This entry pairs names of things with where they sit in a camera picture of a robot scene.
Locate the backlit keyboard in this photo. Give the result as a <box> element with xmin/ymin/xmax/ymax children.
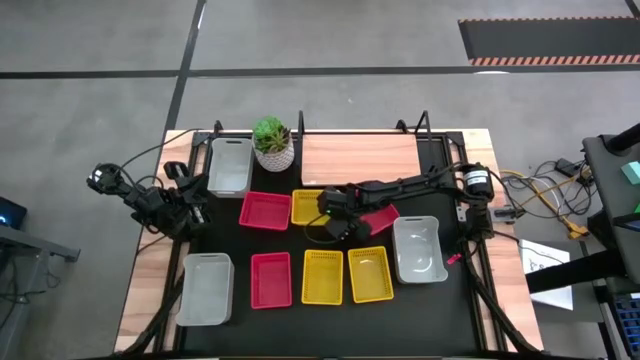
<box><xmin>612</xmin><ymin>293</ymin><xmax>640</xmax><ymax>346</ymax></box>

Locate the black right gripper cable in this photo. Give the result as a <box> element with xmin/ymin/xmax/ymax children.
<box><xmin>303</xmin><ymin>213</ymin><xmax>346</xmax><ymax>246</ymax></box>

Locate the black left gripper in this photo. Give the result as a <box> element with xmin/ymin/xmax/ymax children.
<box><xmin>162</xmin><ymin>160</ymin><xmax>211</xmax><ymax>227</ymax></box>

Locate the black hazard striped floor mat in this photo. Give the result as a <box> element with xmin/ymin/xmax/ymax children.
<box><xmin>458</xmin><ymin>17</ymin><xmax>640</xmax><ymax>67</ymax></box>

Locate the black power adapter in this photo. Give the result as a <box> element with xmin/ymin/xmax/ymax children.
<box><xmin>554</xmin><ymin>157</ymin><xmax>582</xmax><ymax>177</ymax></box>

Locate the white patterned plant pot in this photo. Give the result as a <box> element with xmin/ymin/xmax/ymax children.
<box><xmin>253</xmin><ymin>139</ymin><xmax>296</xmax><ymax>174</ymax></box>

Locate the black aluminium table frame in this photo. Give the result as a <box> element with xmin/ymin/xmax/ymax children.
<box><xmin>114</xmin><ymin>119</ymin><xmax>546</xmax><ymax>360</ymax></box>

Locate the white paper sheet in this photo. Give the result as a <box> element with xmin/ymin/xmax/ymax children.
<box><xmin>519</xmin><ymin>238</ymin><xmax>575</xmax><ymax>311</ymax></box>

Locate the black pole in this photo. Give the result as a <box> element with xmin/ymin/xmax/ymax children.
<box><xmin>604</xmin><ymin>122</ymin><xmax>640</xmax><ymax>154</ymax></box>

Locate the grey desk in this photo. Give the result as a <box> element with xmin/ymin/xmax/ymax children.
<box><xmin>0</xmin><ymin>223</ymin><xmax>81</xmax><ymax>360</ymax></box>

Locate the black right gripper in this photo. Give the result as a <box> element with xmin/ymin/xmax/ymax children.
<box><xmin>317</xmin><ymin>185</ymin><xmax>374</xmax><ymax>243</ymax></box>

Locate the black table mat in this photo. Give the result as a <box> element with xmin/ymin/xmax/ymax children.
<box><xmin>177</xmin><ymin>133</ymin><xmax>484</xmax><ymax>357</ymax></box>

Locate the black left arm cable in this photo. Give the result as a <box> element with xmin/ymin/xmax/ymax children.
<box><xmin>117</xmin><ymin>128</ymin><xmax>201</xmax><ymax>174</ymax></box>

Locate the black device with blue light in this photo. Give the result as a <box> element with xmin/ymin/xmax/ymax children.
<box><xmin>0</xmin><ymin>196</ymin><xmax>29</xmax><ymax>230</ymax></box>

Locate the grey plastic basket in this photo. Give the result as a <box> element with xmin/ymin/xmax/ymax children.
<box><xmin>392</xmin><ymin>215</ymin><xmax>449</xmax><ymax>285</ymax></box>
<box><xmin>174</xmin><ymin>252</ymin><xmax>235</xmax><ymax>327</ymax></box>
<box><xmin>207</xmin><ymin>137</ymin><xmax>255</xmax><ymax>199</ymax></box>

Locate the black tablet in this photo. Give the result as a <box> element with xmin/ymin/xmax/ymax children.
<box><xmin>612</xmin><ymin>212</ymin><xmax>640</xmax><ymax>234</ymax></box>

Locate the green succulent plant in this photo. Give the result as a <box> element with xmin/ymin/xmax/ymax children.
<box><xmin>252</xmin><ymin>115</ymin><xmax>292</xmax><ymax>155</ymax></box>

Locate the grey metal base plate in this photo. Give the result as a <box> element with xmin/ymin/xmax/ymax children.
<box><xmin>455</xmin><ymin>203</ymin><xmax>519</xmax><ymax>224</ymax></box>

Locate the yellow floor cable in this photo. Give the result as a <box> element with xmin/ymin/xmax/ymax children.
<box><xmin>499</xmin><ymin>168</ymin><xmax>591</xmax><ymax>240</ymax></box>

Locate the grey equipment cart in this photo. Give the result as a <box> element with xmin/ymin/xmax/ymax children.
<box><xmin>524</xmin><ymin>132</ymin><xmax>640</xmax><ymax>360</ymax></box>

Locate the teal block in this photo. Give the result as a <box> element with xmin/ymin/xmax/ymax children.
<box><xmin>620</xmin><ymin>160</ymin><xmax>640</xmax><ymax>186</ymax></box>

